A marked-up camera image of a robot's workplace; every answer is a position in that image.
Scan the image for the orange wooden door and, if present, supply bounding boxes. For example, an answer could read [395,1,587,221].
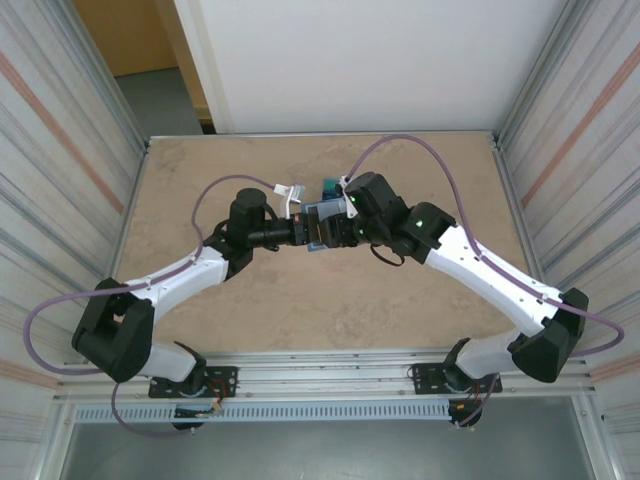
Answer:
[72,0,214,136]

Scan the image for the thin black cable loop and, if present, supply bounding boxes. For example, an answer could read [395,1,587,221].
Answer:
[369,243,406,267]

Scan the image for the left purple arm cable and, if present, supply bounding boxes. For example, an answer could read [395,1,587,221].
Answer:
[23,174,281,437]

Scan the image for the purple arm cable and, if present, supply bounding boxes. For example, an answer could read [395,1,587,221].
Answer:
[347,134,626,429]
[23,174,281,437]

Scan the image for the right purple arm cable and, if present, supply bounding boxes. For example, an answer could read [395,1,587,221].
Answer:
[347,134,626,429]

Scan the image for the aluminium mounting rail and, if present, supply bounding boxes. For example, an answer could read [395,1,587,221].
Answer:
[52,349,599,401]

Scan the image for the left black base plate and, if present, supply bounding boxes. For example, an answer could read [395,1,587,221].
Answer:
[148,366,239,400]

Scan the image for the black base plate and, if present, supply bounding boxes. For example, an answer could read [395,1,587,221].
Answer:
[409,360,503,396]
[148,366,239,400]

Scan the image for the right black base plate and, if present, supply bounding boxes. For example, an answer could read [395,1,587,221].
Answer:
[409,360,503,396]

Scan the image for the slotted grey cable duct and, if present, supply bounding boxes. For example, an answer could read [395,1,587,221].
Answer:
[73,402,451,425]

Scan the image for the white door frame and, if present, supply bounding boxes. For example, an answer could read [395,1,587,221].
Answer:
[172,0,236,135]

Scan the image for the orange base wire bundle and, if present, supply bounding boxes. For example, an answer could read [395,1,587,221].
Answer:
[449,382,487,416]
[174,378,237,419]

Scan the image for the corrugated enclosure side panel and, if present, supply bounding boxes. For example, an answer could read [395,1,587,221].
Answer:
[492,0,640,451]
[0,0,151,451]

